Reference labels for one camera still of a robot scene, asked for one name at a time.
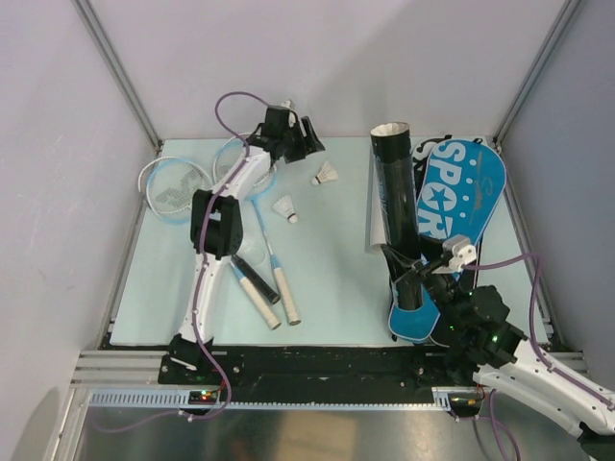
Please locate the blue racket white grip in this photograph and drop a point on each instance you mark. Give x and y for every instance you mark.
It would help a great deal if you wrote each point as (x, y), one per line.
(289, 305)

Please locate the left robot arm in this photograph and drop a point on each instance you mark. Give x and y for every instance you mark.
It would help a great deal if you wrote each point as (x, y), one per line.
(216, 227)

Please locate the blue racket bag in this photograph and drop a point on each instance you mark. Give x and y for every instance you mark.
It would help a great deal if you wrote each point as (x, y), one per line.
(456, 192)

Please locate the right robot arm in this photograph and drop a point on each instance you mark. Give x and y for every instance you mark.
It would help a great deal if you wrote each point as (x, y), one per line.
(489, 350)

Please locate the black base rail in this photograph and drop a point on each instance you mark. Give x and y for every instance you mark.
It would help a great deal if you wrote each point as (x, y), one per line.
(307, 375)

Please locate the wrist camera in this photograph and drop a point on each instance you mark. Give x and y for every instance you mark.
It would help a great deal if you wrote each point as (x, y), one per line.
(288, 116)
(458, 251)

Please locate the blue racket left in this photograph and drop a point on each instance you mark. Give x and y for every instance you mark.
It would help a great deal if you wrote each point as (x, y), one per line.
(263, 306)

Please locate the transparent tube cap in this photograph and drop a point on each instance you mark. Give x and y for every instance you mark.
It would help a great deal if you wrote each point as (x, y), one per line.
(252, 249)

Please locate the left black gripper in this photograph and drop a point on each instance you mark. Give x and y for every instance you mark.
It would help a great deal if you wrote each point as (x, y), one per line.
(304, 148)

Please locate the black shuttlecock tube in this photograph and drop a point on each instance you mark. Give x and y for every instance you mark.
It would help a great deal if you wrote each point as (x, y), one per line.
(391, 147)

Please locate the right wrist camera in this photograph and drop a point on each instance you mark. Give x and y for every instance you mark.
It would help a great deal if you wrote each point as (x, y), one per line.
(458, 251)

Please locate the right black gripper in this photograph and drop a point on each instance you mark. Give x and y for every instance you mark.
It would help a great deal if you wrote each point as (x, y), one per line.
(404, 267)

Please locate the white shuttlecock tube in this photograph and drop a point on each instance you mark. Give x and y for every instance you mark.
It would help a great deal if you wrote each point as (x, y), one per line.
(375, 235)

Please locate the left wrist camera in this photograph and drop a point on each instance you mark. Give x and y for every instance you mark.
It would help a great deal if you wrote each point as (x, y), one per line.
(288, 116)

